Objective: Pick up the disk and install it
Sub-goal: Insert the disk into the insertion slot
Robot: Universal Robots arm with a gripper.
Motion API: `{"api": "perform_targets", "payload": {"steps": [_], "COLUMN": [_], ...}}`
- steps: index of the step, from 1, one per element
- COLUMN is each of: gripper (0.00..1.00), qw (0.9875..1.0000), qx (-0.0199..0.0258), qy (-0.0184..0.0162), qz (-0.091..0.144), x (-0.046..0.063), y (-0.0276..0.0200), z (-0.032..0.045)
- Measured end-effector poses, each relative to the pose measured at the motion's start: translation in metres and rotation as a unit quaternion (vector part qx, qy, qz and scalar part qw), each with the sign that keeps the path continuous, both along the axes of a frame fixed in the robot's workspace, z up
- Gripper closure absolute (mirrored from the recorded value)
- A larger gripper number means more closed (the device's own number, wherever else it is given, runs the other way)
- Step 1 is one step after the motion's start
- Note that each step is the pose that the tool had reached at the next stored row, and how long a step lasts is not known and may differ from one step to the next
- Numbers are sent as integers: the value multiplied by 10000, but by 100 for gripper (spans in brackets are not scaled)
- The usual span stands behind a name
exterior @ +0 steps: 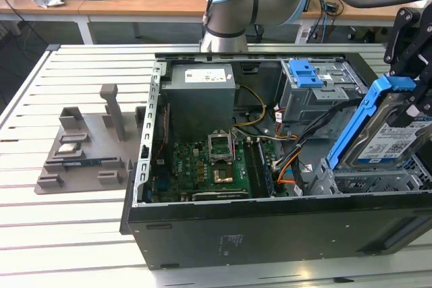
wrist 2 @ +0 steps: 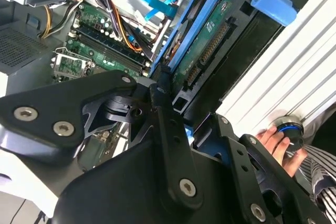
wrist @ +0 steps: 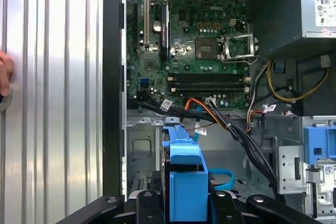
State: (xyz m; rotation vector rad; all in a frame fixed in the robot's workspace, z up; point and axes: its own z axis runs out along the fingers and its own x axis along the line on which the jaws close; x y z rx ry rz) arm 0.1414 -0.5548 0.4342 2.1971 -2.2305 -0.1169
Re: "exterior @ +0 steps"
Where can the silver drive cage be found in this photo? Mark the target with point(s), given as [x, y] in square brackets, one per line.
[320, 102]

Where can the silver perforated disk bay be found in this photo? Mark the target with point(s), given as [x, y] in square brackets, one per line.
[371, 181]

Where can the silver CPU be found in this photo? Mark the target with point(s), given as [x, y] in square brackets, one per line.
[66, 149]

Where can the grey parts rack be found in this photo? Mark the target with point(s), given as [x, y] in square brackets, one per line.
[94, 139]

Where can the blue RAM stick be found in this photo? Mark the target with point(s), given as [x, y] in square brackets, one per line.
[81, 164]

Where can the blue plastic drive latch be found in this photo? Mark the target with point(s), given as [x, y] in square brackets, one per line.
[305, 73]

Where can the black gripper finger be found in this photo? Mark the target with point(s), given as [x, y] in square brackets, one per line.
[423, 95]
[400, 21]

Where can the black graphics card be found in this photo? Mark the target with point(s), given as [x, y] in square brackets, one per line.
[219, 195]

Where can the black RAM slot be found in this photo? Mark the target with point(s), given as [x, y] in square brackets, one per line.
[251, 166]

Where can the green motherboard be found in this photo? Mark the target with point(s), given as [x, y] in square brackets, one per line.
[199, 166]

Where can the CPU socket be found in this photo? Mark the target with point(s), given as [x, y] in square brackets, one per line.
[222, 175]

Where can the grey power supply unit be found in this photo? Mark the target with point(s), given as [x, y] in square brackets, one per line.
[199, 99]

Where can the hard disk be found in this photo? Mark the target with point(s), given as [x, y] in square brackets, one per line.
[388, 143]

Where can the black open PC case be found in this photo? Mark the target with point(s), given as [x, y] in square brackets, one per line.
[256, 230]

